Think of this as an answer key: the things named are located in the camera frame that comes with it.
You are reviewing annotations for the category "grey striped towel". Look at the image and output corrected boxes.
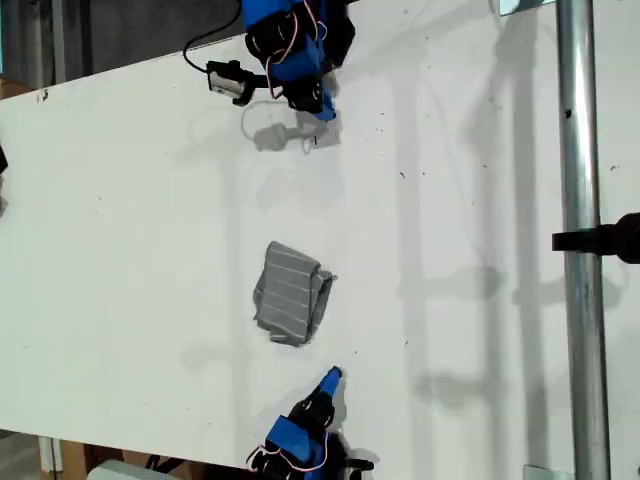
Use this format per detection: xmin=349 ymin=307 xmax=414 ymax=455
xmin=252 ymin=240 xmax=339 ymax=349

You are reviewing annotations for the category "brown cardboard box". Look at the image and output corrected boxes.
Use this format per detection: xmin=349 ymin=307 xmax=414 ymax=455
xmin=59 ymin=439 xmax=206 ymax=480
xmin=0 ymin=77 xmax=32 ymax=100

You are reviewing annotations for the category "white box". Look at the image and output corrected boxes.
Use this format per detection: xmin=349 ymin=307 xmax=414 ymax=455
xmin=87 ymin=458 xmax=169 ymax=480

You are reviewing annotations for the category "black clamp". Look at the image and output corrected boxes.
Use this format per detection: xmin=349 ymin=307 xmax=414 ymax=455
xmin=551 ymin=212 xmax=640 ymax=266

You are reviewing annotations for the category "black camera stalk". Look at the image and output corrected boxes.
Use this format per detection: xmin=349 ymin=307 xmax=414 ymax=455
xmin=247 ymin=72 xmax=289 ymax=96

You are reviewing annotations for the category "black and silver camera box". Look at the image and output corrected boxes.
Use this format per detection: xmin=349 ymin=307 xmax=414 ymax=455
xmin=206 ymin=59 xmax=254 ymax=107

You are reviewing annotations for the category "steel post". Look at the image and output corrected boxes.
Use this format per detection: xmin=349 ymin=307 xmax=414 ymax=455
xmin=554 ymin=0 xmax=614 ymax=480

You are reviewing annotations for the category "black camera cable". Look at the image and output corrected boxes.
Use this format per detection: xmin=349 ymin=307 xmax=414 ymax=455
xmin=183 ymin=0 xmax=242 ymax=76

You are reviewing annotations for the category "white table leg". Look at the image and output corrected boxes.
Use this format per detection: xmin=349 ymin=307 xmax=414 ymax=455
xmin=39 ymin=435 xmax=64 ymax=474

